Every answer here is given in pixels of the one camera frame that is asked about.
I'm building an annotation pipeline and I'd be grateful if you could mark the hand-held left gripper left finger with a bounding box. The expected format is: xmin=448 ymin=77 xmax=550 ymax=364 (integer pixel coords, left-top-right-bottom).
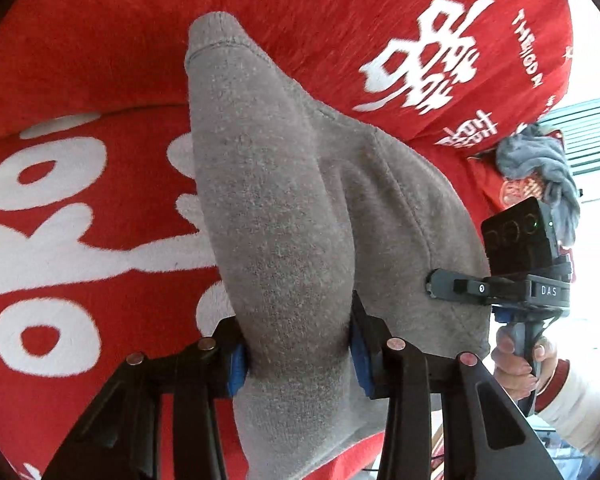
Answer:
xmin=42 ymin=316 xmax=248 ymax=480

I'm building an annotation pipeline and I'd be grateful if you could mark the green slatted bench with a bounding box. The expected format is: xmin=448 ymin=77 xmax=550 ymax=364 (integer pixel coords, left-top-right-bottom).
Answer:
xmin=535 ymin=92 xmax=600 ymax=177

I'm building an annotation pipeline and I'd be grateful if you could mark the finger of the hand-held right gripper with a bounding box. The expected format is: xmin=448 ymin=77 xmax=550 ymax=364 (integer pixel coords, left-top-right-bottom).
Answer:
xmin=426 ymin=269 xmax=496 ymax=307

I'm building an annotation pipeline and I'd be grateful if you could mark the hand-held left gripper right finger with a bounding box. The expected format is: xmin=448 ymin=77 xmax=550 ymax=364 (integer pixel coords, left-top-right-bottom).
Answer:
xmin=350 ymin=290 xmax=563 ymax=480

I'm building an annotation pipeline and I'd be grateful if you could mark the grey-blue crumpled cloth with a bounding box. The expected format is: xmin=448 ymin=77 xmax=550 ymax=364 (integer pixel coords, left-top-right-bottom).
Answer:
xmin=495 ymin=124 xmax=581 ymax=248

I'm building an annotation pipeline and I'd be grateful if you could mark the red printed blanket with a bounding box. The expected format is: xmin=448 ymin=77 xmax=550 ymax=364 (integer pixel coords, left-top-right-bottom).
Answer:
xmin=0 ymin=0 xmax=576 ymax=480

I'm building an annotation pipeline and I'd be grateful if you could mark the person's right hand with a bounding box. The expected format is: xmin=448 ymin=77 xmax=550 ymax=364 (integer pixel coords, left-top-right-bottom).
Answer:
xmin=491 ymin=327 xmax=558 ymax=402

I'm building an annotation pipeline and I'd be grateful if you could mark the grey knit sweater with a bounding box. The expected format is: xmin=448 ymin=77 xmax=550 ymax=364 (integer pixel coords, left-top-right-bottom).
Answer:
xmin=185 ymin=10 xmax=493 ymax=480

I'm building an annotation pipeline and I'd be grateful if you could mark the red printed packet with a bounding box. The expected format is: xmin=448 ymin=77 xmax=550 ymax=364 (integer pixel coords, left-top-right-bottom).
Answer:
xmin=467 ymin=152 xmax=563 ymax=211

